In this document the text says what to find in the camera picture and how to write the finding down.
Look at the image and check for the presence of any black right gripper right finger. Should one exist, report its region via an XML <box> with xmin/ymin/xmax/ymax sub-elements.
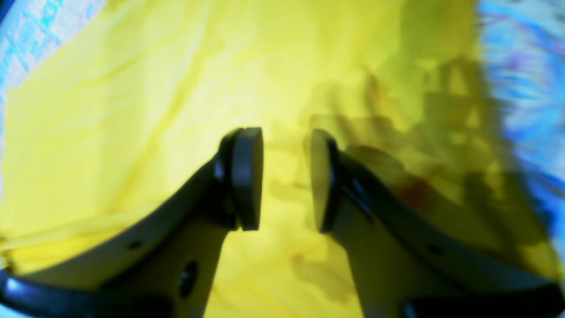
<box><xmin>311</xmin><ymin>129</ymin><xmax>564</xmax><ymax>318</ymax></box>

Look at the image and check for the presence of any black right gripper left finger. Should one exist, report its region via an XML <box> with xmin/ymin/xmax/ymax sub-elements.
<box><xmin>1</xmin><ymin>127</ymin><xmax>263</xmax><ymax>318</ymax></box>

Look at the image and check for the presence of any yellow T-shirt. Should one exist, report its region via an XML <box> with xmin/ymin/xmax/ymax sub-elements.
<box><xmin>1</xmin><ymin>0</ymin><xmax>564</xmax><ymax>318</ymax></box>

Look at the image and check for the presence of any patterned tile tablecloth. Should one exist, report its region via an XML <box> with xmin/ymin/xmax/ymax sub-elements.
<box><xmin>1</xmin><ymin>0</ymin><xmax>564</xmax><ymax>271</ymax></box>

